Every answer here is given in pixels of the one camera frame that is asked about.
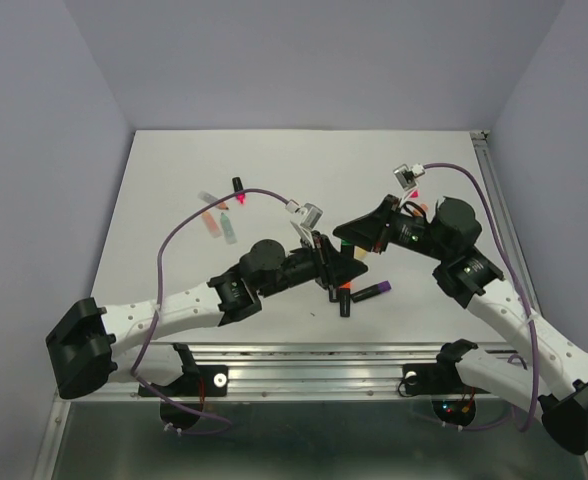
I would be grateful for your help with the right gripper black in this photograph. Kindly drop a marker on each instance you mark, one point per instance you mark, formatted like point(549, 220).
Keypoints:
point(369, 230)

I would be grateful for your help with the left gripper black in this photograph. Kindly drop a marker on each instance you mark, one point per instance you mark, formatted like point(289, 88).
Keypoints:
point(336, 267)

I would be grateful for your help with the orange cap black highlighter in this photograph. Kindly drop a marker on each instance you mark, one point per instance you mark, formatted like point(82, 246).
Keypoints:
point(344, 297)

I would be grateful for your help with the mint pastel highlighter body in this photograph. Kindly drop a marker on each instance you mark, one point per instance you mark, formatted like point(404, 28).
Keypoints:
point(228, 230)

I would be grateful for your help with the peach pastel highlighter body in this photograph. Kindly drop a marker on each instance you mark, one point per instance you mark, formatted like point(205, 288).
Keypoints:
point(211, 224)

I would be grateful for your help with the pink highlighter black body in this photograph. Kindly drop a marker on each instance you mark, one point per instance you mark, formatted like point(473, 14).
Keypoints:
point(239, 190)

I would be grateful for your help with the yellow pastel highlighter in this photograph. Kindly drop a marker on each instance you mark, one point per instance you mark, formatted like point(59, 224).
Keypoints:
point(360, 254)

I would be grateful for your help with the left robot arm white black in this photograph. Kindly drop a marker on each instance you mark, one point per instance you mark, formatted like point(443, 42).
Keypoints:
point(91, 345)

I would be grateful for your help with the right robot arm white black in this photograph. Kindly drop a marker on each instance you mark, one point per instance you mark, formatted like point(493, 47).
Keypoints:
point(556, 385)

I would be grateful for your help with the purple cap black highlighter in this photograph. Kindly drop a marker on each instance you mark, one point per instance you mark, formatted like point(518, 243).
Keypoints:
point(371, 291)

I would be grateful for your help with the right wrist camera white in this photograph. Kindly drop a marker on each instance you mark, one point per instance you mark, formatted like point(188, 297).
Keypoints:
point(407, 176)

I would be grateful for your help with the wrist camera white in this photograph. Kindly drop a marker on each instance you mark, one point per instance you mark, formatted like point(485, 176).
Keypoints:
point(407, 176)
point(304, 218)

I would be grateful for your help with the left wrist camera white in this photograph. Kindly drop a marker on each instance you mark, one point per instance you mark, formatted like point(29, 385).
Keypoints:
point(304, 218)

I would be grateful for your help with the front aluminium rail frame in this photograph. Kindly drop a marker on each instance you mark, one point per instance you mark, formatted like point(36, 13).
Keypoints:
point(320, 411)

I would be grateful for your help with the right aluminium side rail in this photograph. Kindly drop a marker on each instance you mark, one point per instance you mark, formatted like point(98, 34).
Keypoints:
point(504, 224)

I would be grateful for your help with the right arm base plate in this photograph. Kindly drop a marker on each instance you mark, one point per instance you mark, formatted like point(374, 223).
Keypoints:
point(452, 402)

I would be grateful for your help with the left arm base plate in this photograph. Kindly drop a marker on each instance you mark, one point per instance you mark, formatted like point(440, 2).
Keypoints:
point(183, 407)

